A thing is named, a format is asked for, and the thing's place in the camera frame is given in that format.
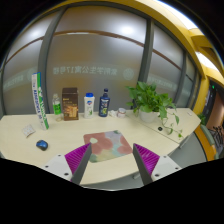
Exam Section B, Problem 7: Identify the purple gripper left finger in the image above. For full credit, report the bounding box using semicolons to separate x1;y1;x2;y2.
65;143;92;185

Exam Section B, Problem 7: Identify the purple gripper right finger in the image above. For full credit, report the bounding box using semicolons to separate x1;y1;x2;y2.
133;143;160;185

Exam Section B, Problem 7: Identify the pastel patterned mouse pad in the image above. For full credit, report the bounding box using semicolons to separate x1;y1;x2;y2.
83;130;132;163

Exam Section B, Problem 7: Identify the blue black computer mouse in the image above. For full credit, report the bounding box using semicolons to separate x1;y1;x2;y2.
36;140;48;151

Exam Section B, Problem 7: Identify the small white jar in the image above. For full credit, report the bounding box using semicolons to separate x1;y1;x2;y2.
117;108;126;118

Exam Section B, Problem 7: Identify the white crumpled packet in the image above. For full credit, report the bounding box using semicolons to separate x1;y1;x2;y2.
22;125;35;137

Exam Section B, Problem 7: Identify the clear green-label water bottle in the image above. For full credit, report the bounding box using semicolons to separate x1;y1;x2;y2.
52;93;62;121

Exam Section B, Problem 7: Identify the white shampoo bottle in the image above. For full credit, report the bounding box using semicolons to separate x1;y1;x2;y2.
84;93;95;119

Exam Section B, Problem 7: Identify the green potted plant white pot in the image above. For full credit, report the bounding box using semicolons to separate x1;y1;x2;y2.
126;81;183;138

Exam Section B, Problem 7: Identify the dark blue shampoo bottle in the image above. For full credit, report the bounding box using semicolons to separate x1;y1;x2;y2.
99;88;110;117

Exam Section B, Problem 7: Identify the brown carton box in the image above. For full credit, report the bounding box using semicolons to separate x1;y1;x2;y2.
62;87;79;121

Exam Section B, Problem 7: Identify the white green tall box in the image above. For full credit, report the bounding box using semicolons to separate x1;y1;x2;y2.
31;72;49;130

